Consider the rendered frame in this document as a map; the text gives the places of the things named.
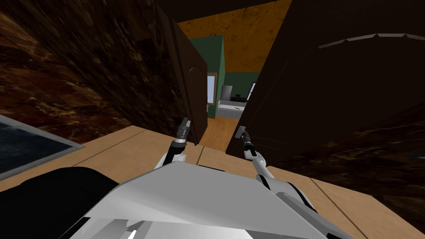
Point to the grey refrigerator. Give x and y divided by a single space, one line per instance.
227 93

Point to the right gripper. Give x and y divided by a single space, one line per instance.
247 139

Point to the grey cabinet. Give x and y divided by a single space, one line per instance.
230 110

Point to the dark brown door leaf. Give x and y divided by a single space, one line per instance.
332 93
194 99

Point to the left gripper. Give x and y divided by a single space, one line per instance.
182 134

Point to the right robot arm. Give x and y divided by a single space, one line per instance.
292 196

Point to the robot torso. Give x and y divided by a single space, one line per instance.
186 199

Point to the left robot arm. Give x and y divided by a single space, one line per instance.
49 205

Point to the dark blue grey-framed panel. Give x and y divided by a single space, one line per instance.
23 146

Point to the bright window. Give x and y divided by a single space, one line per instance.
251 91
211 89

